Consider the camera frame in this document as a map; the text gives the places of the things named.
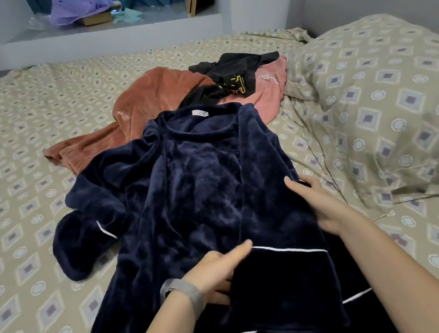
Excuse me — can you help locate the person's left hand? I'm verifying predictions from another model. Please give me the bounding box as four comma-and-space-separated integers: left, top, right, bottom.
177, 238, 263, 313

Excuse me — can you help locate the person's right hand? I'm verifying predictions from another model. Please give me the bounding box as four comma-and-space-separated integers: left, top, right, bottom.
283, 164, 367, 245

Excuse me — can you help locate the navy velvet garment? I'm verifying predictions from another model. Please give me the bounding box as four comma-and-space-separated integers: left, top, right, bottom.
33, 78, 401, 333

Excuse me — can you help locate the pink shirt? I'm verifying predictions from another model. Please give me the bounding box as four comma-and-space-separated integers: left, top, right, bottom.
215, 54, 298, 132

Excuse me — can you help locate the black garment yellow print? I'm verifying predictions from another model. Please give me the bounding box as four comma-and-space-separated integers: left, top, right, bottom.
172, 44, 287, 111

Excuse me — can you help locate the rust brown garment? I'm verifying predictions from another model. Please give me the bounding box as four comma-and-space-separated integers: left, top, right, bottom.
32, 57, 226, 181

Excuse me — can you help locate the bed with patterned beige sheet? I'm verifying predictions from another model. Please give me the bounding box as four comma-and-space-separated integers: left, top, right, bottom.
0, 0, 439, 333

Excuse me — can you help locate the person's right forearm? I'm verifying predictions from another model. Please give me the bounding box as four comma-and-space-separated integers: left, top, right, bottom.
341, 203, 439, 333

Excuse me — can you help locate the grey band wristwatch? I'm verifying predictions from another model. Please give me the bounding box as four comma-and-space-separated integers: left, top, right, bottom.
157, 273, 211, 326

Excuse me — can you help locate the patterned beige pillow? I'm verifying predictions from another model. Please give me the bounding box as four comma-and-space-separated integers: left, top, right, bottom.
276, 3, 439, 226

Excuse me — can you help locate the teal small item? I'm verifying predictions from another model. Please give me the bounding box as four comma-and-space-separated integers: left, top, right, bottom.
110, 5, 146, 27

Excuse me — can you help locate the small wooden box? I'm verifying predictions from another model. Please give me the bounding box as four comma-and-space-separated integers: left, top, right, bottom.
81, 10, 115, 28

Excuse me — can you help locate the purple cloth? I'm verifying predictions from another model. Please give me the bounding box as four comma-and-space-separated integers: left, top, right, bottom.
46, 0, 117, 29

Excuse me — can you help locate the clear plastic bag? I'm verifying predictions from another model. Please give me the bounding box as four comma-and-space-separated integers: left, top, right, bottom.
27, 12, 53, 33

